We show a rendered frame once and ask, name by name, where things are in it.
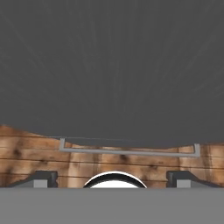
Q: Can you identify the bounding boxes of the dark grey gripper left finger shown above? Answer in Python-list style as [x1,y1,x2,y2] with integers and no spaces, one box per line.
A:
[6,171,59,189]

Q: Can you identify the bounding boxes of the white and black round object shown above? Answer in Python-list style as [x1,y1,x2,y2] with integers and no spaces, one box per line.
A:
[82,171,148,189]

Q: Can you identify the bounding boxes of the grey fridge door handle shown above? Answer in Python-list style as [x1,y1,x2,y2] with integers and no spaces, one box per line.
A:
[59,137,201,158]

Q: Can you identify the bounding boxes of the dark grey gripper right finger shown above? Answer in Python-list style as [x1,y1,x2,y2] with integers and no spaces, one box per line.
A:
[166,171,220,189]

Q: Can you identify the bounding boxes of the dark grey fridge door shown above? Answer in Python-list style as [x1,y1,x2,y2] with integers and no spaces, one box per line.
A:
[0,0,224,149]

